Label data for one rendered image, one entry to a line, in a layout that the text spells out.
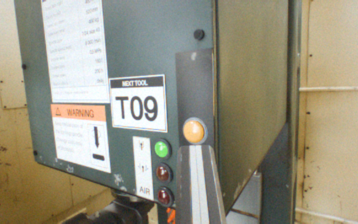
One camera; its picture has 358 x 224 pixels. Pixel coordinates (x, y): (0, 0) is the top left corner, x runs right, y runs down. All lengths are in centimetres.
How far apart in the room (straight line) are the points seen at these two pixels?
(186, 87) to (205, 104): 3
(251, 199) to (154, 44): 82
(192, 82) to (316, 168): 114
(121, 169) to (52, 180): 133
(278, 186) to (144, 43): 83
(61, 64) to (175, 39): 23
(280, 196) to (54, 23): 93
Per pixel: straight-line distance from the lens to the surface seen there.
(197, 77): 23
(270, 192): 100
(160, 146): 27
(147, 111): 27
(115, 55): 31
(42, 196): 166
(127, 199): 58
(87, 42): 36
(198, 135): 23
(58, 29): 43
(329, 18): 127
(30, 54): 53
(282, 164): 95
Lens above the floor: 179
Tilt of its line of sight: 7 degrees down
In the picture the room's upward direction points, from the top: 2 degrees counter-clockwise
